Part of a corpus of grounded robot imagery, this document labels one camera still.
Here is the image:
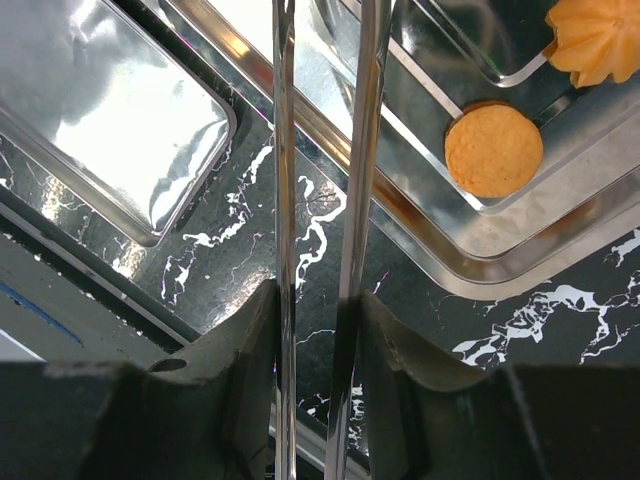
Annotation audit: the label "orange flower cookie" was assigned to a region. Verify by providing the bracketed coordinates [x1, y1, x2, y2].
[546, 0, 639, 88]

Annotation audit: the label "plain orange cookie bottom right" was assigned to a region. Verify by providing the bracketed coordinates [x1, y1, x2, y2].
[444, 101, 544, 199]

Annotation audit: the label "large steel baking tray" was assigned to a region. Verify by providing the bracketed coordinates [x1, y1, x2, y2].
[158, 1, 639, 300]

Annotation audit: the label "metal tongs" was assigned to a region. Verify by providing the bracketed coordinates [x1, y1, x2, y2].
[273, 1, 392, 479]

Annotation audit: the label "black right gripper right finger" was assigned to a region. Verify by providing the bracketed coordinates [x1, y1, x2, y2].
[359, 293, 639, 479]

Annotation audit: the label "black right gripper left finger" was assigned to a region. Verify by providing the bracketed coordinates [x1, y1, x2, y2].
[1, 280, 278, 479]

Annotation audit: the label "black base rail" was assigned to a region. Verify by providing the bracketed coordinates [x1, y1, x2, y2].
[1, 206, 197, 367]

